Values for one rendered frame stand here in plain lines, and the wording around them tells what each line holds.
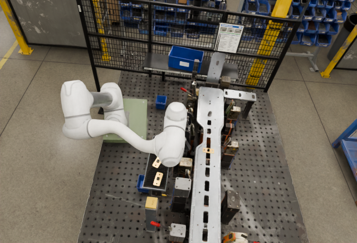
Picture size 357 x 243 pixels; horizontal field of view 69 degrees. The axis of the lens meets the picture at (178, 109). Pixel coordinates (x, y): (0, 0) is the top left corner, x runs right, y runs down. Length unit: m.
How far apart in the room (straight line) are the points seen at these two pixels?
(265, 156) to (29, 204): 2.29
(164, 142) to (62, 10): 3.08
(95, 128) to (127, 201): 0.82
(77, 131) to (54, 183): 1.64
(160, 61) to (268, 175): 1.39
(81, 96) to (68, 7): 2.54
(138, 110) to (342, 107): 3.10
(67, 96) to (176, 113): 0.60
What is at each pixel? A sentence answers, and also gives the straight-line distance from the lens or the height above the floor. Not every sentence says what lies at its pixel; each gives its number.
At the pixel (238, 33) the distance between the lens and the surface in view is 2.42.
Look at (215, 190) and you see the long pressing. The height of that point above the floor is 1.00.
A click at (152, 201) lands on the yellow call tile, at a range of 1.56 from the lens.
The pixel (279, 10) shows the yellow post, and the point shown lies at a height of 1.60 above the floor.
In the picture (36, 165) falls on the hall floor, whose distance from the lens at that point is 3.23.
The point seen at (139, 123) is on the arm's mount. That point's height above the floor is 0.84.
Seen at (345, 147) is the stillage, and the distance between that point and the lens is 3.62.
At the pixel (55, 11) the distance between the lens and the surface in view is 4.00.
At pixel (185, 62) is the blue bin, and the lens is 2.37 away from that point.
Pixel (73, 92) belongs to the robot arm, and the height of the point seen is 1.61.
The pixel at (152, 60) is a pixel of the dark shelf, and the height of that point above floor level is 1.03.
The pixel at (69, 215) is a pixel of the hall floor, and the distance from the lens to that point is 2.87.
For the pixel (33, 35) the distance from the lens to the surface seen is 4.40.
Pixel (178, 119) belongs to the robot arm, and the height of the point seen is 1.70.
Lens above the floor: 2.62
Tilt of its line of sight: 49 degrees down
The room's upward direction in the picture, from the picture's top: 7 degrees clockwise
